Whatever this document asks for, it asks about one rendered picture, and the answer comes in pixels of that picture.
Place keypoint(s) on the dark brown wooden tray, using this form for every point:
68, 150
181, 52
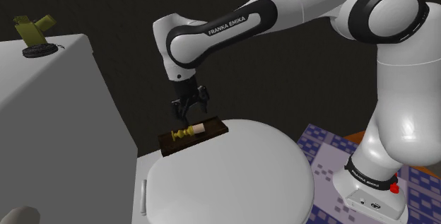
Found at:
213, 129

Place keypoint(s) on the pale grey rounded object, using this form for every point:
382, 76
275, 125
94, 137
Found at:
19, 216

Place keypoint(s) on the yellow candlestick with beige candle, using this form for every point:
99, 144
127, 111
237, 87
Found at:
187, 132

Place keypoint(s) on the white toilet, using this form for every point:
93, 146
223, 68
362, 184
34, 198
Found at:
227, 178

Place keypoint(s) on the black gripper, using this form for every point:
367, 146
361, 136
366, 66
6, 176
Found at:
185, 88

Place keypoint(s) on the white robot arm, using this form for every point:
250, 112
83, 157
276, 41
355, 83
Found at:
406, 89

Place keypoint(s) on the olive green lighter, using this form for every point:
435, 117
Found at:
31, 30

